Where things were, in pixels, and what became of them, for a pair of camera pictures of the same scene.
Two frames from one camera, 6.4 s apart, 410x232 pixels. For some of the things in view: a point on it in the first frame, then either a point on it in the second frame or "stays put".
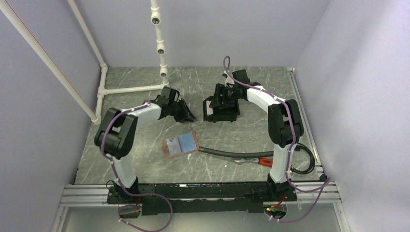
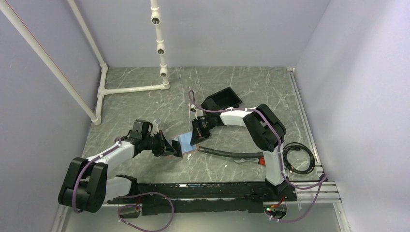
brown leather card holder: (183, 144) stays put
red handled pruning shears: (262, 161) stays put
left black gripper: (186, 115) -> (161, 151)
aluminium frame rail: (324, 190) stays put
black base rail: (200, 198) stays put
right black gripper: (220, 89) -> (198, 134)
